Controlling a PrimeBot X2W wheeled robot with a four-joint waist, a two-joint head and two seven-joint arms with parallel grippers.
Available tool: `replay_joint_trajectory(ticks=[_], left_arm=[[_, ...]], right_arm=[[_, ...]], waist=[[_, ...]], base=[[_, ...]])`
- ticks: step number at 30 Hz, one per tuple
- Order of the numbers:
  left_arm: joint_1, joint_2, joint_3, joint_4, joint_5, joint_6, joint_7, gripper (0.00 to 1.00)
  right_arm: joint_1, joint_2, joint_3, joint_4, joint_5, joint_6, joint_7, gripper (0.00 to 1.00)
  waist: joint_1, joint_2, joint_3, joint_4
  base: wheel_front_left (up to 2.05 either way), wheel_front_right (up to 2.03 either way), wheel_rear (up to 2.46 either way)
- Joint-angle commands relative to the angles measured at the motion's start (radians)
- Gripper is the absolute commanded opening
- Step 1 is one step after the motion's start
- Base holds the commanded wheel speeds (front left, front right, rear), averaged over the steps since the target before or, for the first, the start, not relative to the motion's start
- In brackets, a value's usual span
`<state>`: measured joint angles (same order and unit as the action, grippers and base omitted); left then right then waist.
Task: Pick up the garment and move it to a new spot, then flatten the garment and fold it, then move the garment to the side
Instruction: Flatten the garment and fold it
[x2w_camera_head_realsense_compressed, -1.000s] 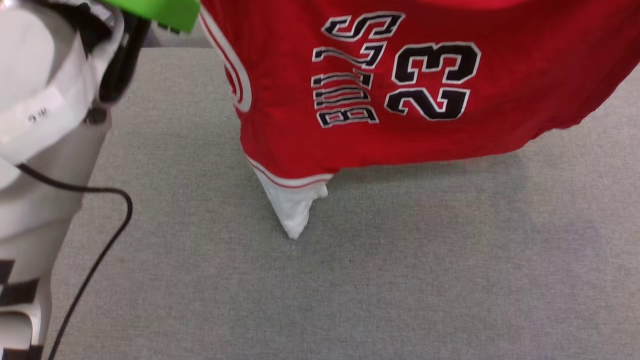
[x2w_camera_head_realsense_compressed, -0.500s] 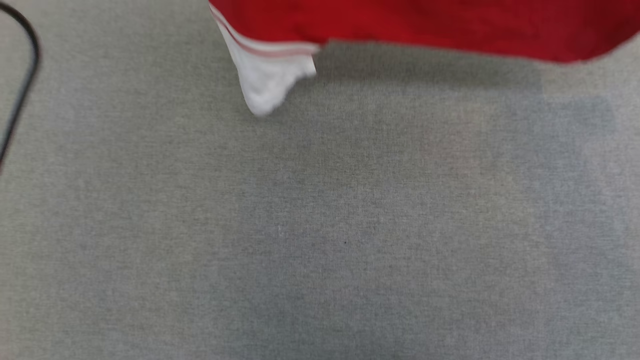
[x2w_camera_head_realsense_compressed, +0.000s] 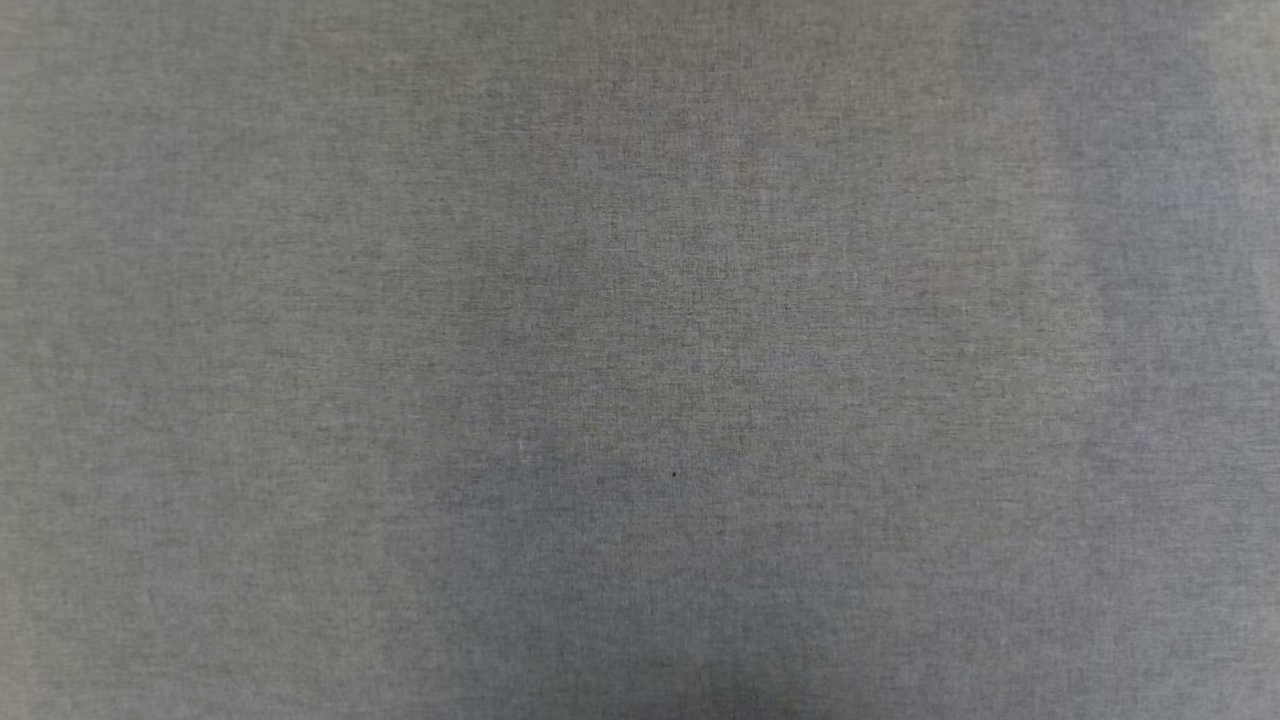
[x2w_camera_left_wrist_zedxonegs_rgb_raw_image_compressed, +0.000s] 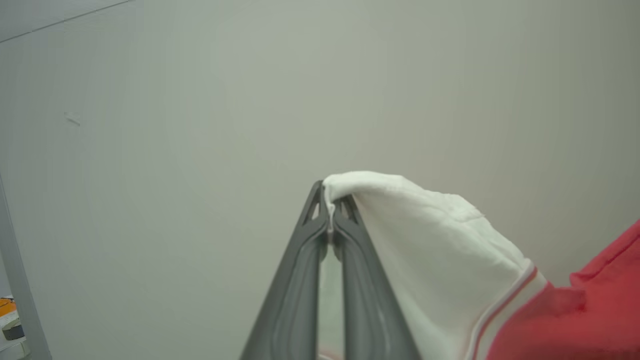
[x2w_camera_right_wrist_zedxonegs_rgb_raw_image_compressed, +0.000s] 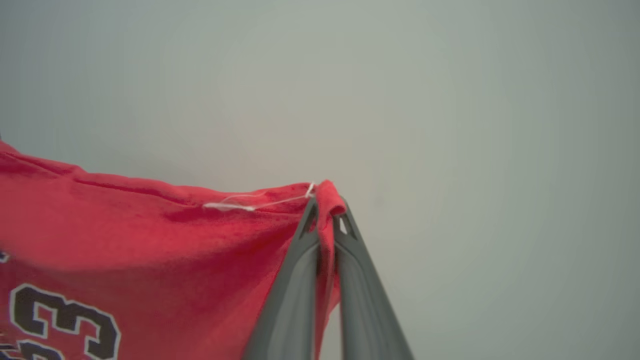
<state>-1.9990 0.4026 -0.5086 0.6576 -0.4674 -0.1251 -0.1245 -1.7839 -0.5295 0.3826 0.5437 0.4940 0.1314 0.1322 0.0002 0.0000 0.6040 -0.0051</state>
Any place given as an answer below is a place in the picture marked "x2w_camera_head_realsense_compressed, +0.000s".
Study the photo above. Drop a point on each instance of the grey fabric sofa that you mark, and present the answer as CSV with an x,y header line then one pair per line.
x,y
640,360

